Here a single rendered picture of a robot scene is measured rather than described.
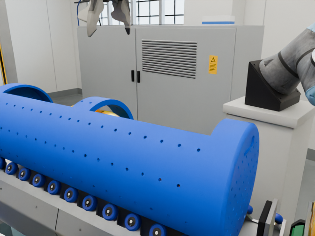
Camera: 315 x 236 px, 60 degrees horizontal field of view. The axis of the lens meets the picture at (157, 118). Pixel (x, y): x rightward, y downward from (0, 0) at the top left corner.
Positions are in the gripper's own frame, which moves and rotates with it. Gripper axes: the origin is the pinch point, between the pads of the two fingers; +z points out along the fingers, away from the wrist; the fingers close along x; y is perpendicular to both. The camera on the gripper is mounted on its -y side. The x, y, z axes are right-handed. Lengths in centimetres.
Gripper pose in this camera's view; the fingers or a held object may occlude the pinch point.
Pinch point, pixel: (113, 36)
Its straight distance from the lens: 73.3
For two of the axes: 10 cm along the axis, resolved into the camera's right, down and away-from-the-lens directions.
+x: -5.4, 2.8, -8.0
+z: 0.0, 9.4, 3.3
